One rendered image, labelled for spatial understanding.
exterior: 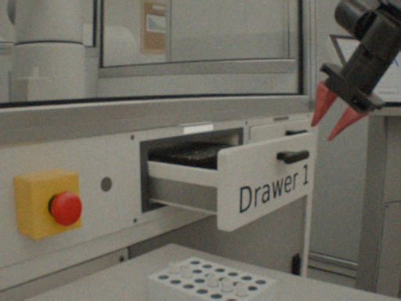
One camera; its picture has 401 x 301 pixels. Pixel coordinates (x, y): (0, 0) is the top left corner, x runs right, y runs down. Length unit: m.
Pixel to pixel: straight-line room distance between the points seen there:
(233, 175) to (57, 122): 0.24
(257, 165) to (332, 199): 1.91
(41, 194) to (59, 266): 0.14
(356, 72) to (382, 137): 0.92
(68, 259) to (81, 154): 0.15
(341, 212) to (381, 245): 0.91
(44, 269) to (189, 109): 0.36
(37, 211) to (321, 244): 2.24
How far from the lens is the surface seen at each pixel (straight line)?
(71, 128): 0.58
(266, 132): 0.94
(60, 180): 0.52
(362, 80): 0.64
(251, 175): 0.62
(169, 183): 0.65
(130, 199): 0.66
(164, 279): 0.51
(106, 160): 0.62
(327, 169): 2.50
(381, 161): 1.55
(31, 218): 0.51
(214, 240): 0.88
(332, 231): 2.57
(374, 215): 1.61
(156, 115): 0.69
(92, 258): 0.65
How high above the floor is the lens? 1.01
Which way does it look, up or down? 8 degrees down
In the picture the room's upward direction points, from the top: straight up
